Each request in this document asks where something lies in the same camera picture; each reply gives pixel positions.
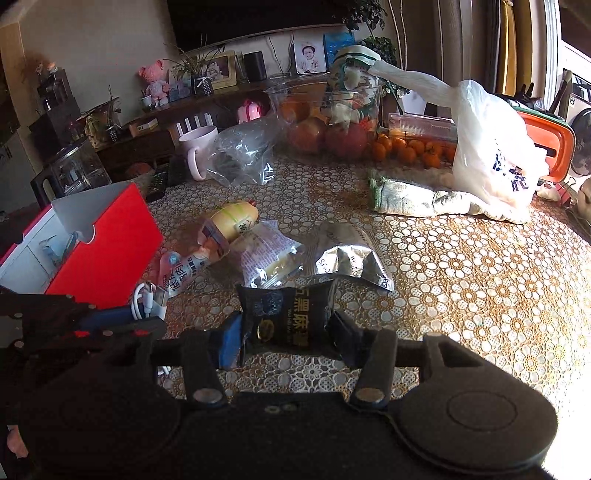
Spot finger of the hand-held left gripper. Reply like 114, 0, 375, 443
69, 305, 144, 330
69, 318, 168, 344

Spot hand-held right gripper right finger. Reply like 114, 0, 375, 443
329, 310, 485, 411

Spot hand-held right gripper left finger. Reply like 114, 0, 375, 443
139, 311, 244, 409

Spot white charging cable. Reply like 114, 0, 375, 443
131, 281, 171, 376

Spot red cardboard box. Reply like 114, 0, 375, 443
0, 181, 164, 310

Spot black snack packet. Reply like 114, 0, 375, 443
236, 279, 340, 358

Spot silver foil packet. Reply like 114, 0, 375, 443
302, 222, 395, 292

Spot clear purple print cake packet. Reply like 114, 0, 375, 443
240, 220, 305, 289

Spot yellow drink bottle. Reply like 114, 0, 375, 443
198, 200, 260, 247

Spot lace-covered desktop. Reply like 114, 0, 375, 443
143, 152, 591, 480

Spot glass electric kettle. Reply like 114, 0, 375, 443
31, 138, 112, 206

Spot white green work gloves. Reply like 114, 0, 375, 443
368, 170, 532, 225

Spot wooden television cabinet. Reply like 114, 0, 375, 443
95, 78, 278, 181

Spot clear plastic bag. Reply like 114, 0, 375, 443
206, 113, 282, 186

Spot pale pink mug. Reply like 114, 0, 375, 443
178, 126, 220, 182

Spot small beige box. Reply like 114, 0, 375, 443
129, 117, 160, 137

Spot pile of tangerines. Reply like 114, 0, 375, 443
369, 134, 458, 169

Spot red apple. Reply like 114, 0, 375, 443
325, 122, 370, 160
288, 117, 326, 155

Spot small potted green plant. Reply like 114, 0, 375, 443
83, 85, 123, 144

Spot white router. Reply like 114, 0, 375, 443
174, 113, 215, 137

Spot clear plastic tray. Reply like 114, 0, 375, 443
388, 113, 458, 141

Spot pink toy bag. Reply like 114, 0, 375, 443
237, 98, 262, 124

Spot clear plastic fruit bowl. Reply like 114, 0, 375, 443
265, 74, 386, 161

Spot orange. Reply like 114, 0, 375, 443
277, 95, 310, 123

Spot pink plush doll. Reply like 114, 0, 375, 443
137, 59, 171, 108

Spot white plastic bag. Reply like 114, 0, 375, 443
369, 60, 550, 217

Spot blue illustrated card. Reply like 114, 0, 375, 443
168, 65, 192, 101

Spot potted plant with bow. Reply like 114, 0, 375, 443
164, 34, 227, 97

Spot green white patterned bag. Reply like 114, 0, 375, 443
328, 45, 384, 93

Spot black speaker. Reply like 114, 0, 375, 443
243, 51, 267, 83

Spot white framed baby photo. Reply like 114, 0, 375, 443
294, 41, 328, 75

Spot orange plastic basket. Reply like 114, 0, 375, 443
512, 108, 578, 185

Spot blue picture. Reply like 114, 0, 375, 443
323, 32, 356, 70

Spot washing machine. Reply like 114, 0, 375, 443
561, 69, 591, 178

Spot tall potted tree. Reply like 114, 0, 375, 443
332, 0, 411, 97

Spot black flat television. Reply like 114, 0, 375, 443
166, 0, 370, 51

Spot yellow curtain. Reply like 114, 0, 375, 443
434, 0, 561, 107

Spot pale green photo frame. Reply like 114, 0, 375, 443
198, 50, 238, 90

